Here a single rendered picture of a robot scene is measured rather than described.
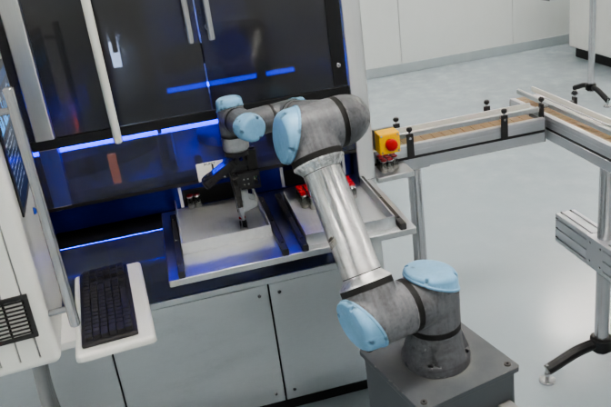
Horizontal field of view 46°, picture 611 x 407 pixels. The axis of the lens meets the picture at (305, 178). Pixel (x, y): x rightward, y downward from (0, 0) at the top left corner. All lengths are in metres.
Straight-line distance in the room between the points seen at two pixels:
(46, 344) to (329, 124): 0.87
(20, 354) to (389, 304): 0.91
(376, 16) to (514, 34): 1.51
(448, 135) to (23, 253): 1.50
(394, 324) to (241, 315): 1.09
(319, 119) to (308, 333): 1.22
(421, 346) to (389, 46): 5.82
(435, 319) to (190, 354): 1.20
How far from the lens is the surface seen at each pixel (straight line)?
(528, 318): 3.23
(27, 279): 1.78
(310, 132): 1.49
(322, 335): 2.59
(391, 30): 7.22
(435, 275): 1.52
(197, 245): 2.05
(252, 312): 2.48
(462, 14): 7.49
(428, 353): 1.59
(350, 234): 1.47
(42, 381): 2.28
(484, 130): 2.61
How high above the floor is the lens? 1.78
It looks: 22 degrees down
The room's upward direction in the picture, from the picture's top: 8 degrees counter-clockwise
